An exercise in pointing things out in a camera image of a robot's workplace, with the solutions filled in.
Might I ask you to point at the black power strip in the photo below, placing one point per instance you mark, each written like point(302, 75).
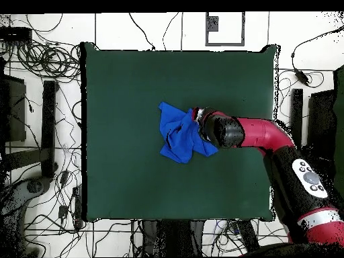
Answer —
point(248, 233)
point(78, 207)

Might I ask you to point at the long black stand bar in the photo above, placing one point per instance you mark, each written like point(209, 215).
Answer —
point(48, 129)
point(297, 113)

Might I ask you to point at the grey stand foot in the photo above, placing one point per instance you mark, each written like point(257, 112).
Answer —
point(16, 199)

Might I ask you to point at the dark green table cloth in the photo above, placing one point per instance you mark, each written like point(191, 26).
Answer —
point(134, 188)

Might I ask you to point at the black cabinet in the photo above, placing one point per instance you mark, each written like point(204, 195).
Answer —
point(321, 121)
point(16, 113)

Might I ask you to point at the blue shirt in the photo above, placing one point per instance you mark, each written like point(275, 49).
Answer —
point(177, 134)

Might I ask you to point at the grey square floor frame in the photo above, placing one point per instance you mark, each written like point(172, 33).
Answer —
point(212, 24)

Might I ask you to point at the black power adapter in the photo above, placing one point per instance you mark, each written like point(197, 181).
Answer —
point(301, 76)

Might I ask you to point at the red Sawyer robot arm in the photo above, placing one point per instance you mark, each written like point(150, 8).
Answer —
point(263, 134)

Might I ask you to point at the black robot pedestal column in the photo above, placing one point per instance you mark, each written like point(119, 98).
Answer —
point(172, 239)

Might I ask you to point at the small black adapter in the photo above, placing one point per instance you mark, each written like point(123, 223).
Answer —
point(63, 212)

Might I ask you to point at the black electronics box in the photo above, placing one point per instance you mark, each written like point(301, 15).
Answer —
point(14, 34)

